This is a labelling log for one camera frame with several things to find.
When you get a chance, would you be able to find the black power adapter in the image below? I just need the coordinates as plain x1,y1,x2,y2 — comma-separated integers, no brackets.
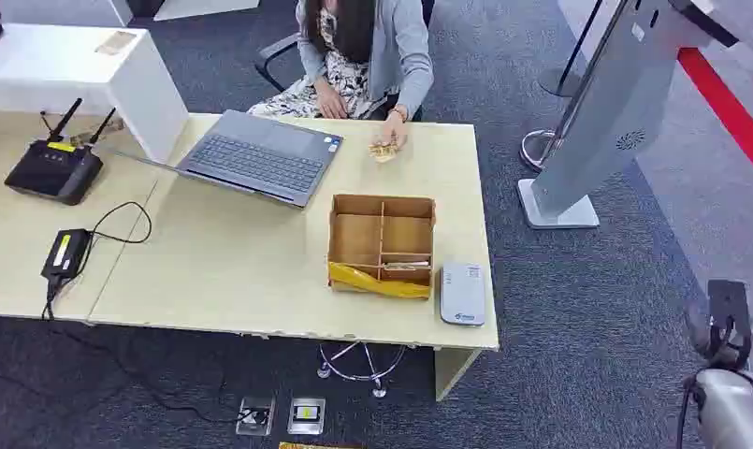
39,228,94,283

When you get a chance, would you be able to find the beige card on cabinet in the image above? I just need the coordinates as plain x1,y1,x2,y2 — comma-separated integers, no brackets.
94,30,138,57

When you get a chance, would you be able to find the black office chair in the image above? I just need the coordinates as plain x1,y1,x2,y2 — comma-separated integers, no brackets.
253,33,304,94

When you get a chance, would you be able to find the black looped cable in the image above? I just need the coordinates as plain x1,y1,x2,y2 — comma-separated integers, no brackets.
85,201,153,245

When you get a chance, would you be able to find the black floor cable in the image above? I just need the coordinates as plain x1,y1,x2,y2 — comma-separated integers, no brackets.
39,279,256,427

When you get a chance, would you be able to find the grey laptop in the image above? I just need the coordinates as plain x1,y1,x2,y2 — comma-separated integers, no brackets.
120,109,344,210

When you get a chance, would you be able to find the yellow tape strip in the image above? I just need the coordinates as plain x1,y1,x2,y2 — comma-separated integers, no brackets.
327,261,432,300

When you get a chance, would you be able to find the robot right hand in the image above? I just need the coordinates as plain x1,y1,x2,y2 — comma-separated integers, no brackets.
684,280,753,373

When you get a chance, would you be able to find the pale wooden desk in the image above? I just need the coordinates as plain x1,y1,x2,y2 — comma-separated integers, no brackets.
0,110,162,323
87,112,501,403

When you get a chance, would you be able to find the wooden compartment box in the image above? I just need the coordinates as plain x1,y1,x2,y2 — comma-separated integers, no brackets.
326,194,438,302

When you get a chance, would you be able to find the grey kiosk stand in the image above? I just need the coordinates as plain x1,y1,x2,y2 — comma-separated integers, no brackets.
516,0,741,231

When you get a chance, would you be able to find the person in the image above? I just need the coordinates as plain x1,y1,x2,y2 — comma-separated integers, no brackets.
247,0,436,152

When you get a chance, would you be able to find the chrome chair base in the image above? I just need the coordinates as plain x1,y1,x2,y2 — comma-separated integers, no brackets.
316,340,409,399

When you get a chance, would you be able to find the black router with antennas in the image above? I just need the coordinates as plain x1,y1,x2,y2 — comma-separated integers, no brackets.
4,97,118,207

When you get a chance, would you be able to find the black stanchion post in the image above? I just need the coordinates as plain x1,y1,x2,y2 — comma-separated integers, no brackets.
537,0,606,99

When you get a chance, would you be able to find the white background table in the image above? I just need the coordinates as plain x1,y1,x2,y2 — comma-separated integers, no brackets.
153,0,261,22
0,0,135,28

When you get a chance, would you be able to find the person's right hand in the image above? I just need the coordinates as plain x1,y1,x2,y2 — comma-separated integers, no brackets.
313,77,351,121

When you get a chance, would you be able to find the steel floor socket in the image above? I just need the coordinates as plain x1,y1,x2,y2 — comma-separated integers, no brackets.
286,397,327,437
235,396,277,438

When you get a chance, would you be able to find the chrome stanchion base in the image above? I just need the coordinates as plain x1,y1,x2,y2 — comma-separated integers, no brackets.
518,128,560,173

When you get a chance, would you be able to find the person's left hand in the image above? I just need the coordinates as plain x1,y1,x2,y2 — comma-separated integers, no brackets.
374,115,410,152

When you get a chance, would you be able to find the white cabinet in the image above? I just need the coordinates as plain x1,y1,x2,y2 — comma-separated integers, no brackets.
0,23,190,165

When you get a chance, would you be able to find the white card reader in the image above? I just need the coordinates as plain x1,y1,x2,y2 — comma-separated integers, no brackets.
439,262,487,328

